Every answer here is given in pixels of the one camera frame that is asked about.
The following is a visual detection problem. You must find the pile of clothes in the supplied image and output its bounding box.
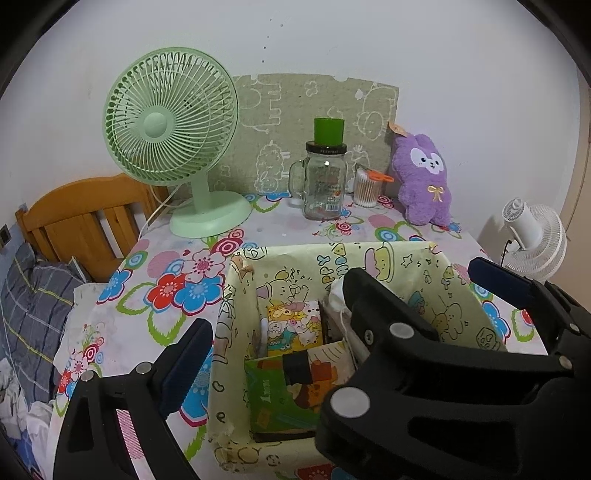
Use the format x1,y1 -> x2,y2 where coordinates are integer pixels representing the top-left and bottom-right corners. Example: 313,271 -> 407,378
0,360 -> 56,462

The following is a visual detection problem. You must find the green printed board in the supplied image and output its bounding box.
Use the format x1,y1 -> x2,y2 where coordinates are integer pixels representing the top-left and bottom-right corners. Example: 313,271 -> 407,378
217,73 -> 400,195

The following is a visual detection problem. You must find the white fan cable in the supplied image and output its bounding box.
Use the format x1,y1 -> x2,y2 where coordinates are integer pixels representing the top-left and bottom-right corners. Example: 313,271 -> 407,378
139,187 -> 178,241

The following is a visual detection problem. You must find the yellow cartoon tissue packet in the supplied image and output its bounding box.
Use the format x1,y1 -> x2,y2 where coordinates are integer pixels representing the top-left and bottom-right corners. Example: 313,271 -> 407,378
265,300 -> 324,358

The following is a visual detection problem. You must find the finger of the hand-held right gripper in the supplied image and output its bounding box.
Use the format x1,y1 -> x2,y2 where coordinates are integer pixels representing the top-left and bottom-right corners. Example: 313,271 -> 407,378
316,268 -> 591,480
468,257 -> 591,365

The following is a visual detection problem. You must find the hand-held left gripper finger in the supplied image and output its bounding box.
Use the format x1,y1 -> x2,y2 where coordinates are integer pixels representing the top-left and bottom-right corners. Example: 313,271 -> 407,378
53,318 -> 214,480

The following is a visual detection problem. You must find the glass jar with handle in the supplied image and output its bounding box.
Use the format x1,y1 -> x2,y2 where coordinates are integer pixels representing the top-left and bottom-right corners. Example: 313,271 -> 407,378
288,142 -> 348,221

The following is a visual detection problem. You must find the green tissue packet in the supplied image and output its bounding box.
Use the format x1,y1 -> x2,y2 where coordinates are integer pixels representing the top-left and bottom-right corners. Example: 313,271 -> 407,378
245,355 -> 324,435

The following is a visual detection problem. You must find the white pillow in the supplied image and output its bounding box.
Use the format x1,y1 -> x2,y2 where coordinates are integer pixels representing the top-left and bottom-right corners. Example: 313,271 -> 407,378
69,281 -> 109,324

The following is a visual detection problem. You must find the yellow printed storage box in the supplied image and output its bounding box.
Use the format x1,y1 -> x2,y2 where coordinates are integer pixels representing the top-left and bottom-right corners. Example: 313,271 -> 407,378
206,240 -> 509,476

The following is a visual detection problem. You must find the green cylindrical cap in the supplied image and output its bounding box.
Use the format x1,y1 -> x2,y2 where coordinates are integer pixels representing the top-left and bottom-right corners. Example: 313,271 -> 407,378
314,117 -> 345,145

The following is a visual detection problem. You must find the white face mask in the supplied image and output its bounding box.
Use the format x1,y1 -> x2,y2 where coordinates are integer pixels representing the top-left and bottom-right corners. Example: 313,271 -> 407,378
328,279 -> 360,333

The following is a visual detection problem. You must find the green desk fan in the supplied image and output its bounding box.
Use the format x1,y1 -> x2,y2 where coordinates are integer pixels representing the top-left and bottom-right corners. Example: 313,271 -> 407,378
102,46 -> 252,238

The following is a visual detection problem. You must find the cotton swab container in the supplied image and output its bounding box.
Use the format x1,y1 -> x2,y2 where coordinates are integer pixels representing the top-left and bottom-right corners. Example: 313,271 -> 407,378
353,167 -> 395,208

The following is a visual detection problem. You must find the beige door frame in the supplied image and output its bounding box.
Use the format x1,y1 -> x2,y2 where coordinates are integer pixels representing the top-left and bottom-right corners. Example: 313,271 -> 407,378
561,69 -> 591,241

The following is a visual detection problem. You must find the grey plaid pillow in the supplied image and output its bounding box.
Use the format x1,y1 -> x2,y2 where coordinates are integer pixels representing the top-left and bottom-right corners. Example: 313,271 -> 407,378
0,242 -> 93,407

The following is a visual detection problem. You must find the purple plush toy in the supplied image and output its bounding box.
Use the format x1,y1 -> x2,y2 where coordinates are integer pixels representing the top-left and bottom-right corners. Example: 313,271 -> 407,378
390,122 -> 453,227

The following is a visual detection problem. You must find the white fan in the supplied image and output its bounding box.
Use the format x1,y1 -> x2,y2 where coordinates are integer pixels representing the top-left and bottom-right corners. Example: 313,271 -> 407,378
501,198 -> 568,282

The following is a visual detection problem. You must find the wooden headboard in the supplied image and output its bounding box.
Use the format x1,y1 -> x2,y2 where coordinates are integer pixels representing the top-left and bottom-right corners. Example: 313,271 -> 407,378
16,174 -> 169,282

